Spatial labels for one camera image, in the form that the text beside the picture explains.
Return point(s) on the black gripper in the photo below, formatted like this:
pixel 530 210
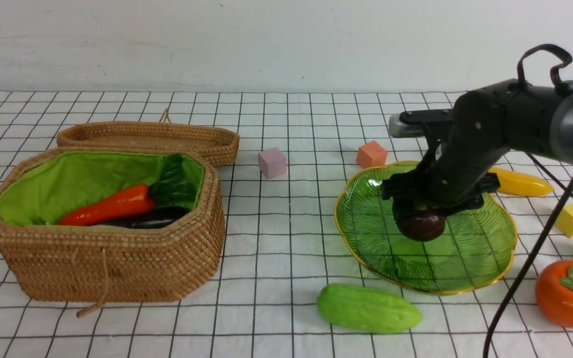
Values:
pixel 453 176

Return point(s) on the dark purple toy mangosteen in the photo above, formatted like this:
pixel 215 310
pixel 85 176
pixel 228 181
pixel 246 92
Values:
pixel 420 225

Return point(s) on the yellow toy banana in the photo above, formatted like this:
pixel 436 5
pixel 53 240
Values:
pixel 521 184

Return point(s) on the green toy cucumber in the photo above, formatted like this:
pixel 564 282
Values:
pixel 366 309

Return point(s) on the orange toy persimmon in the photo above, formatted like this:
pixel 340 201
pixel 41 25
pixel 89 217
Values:
pixel 554 292

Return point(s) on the dark purple toy eggplant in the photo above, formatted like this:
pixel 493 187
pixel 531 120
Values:
pixel 155 219

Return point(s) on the orange toy carrot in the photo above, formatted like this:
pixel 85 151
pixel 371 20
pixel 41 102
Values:
pixel 117 204

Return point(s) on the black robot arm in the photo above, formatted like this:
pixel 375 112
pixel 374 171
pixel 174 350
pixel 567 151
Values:
pixel 531 119

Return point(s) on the green glass leaf plate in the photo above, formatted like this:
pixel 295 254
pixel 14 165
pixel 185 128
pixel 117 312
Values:
pixel 475 250

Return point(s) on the orange foam cube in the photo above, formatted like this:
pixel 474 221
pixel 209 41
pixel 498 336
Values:
pixel 371 154

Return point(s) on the white checkered tablecloth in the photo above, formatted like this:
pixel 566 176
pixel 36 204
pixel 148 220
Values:
pixel 282 245

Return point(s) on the pink foam cube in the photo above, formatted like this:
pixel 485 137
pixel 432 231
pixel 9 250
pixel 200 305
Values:
pixel 272 163

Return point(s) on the woven wicker basket lid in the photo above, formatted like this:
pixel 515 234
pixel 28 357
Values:
pixel 217 146

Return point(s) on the woven wicker basket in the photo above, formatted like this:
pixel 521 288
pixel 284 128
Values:
pixel 110 264

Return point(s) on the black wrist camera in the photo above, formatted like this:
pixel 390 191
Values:
pixel 431 123

